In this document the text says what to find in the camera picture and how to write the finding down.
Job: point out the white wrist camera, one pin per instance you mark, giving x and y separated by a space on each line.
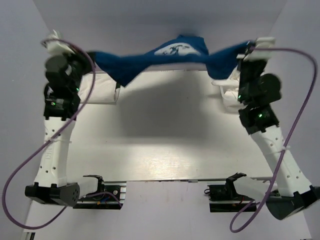
259 50
55 47

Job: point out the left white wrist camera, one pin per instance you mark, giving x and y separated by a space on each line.
55 47

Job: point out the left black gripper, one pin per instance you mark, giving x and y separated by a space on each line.
80 58

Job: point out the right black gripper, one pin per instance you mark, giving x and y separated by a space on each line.
240 62

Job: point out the white plastic basket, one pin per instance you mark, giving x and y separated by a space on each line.
229 96

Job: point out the white t-shirt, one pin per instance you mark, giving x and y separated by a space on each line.
233 80
105 90

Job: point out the blue t-shirt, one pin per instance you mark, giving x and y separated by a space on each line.
183 49

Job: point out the folded white t-shirt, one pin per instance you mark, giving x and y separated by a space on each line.
105 90

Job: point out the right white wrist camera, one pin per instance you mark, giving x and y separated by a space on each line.
259 50

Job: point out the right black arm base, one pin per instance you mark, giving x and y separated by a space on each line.
222 201

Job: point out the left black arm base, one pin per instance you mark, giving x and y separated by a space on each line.
113 200

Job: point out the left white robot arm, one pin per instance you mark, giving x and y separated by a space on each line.
61 105

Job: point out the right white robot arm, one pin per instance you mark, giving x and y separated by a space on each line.
293 192

